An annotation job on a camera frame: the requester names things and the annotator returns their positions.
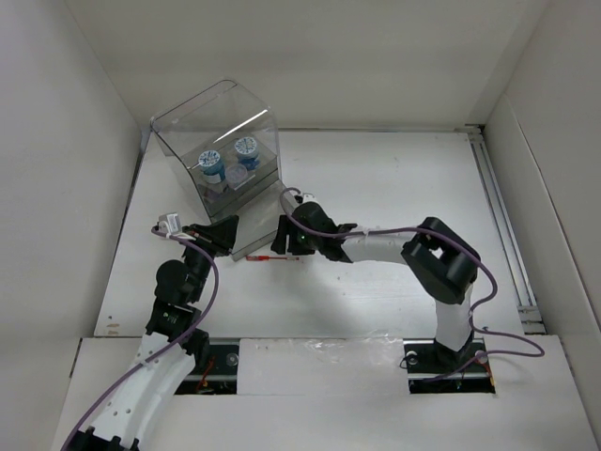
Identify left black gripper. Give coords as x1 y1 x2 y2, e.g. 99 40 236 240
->
177 214 238 302

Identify red pen apart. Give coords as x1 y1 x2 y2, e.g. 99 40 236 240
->
245 255 301 261

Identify clear jar purple contents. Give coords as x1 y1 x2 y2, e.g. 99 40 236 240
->
224 163 249 189

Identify blue tape jar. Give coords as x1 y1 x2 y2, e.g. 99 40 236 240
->
197 149 225 184
234 136 260 170

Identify clear acrylic drawer organizer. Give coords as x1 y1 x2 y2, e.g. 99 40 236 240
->
150 79 285 260

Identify purple highlighter marker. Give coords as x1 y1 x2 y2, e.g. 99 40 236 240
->
203 186 226 203

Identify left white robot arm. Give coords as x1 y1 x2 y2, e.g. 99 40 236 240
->
62 215 239 450

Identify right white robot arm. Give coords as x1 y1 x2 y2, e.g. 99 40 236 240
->
270 201 480 370

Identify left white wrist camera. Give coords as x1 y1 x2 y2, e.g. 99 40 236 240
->
151 212 183 239

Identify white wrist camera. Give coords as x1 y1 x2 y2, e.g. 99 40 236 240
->
300 192 317 203
151 212 183 239

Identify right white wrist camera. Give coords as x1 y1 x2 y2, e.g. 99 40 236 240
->
300 192 317 203

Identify front aluminium rail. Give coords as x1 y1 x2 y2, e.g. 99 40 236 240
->
182 337 485 396

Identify aluminium rail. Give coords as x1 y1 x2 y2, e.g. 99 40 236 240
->
455 125 547 335
182 337 485 396

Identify right aluminium rail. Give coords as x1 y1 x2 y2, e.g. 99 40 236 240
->
455 125 547 335

